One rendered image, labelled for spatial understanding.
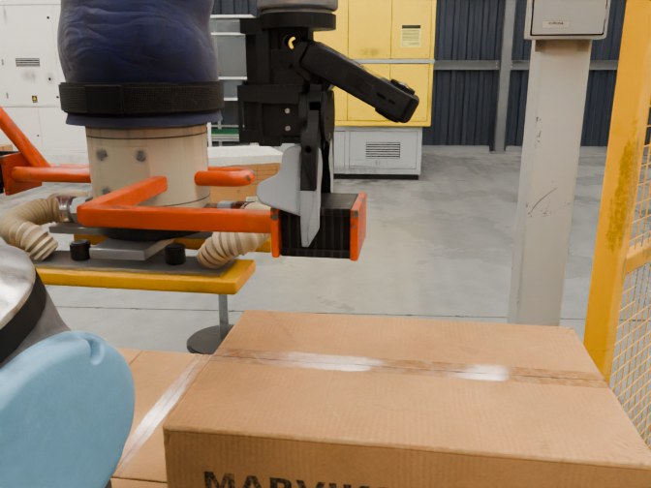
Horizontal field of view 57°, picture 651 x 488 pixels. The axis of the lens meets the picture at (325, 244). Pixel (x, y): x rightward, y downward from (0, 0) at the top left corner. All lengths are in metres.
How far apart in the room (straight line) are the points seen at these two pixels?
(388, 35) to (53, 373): 7.89
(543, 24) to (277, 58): 1.24
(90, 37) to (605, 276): 1.04
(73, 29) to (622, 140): 0.97
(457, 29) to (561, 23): 9.72
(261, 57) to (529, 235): 1.38
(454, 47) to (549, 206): 9.67
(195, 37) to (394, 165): 7.46
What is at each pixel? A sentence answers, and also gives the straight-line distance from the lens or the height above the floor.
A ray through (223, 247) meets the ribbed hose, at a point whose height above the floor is 1.16.
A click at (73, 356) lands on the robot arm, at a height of 1.25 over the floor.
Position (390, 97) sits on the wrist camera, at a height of 1.36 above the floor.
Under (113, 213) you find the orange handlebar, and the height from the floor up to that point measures 1.24.
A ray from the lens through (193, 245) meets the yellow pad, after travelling 0.99.
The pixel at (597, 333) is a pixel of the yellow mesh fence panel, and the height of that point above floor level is 0.86.
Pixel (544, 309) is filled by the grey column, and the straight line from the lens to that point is 1.94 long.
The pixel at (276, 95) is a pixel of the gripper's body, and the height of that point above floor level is 1.36.
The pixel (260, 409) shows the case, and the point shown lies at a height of 0.95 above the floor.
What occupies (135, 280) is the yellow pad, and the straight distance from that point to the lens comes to 0.82.
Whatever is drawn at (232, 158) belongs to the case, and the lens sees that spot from 2.80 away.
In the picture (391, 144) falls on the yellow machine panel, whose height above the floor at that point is 0.48.
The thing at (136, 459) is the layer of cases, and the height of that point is 0.54.
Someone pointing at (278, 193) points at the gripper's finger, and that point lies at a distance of 0.56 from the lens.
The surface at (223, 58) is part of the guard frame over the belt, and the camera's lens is 8.25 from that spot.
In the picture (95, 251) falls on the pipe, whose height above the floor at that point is 1.15.
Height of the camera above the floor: 1.38
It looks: 16 degrees down
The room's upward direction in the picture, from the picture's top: straight up
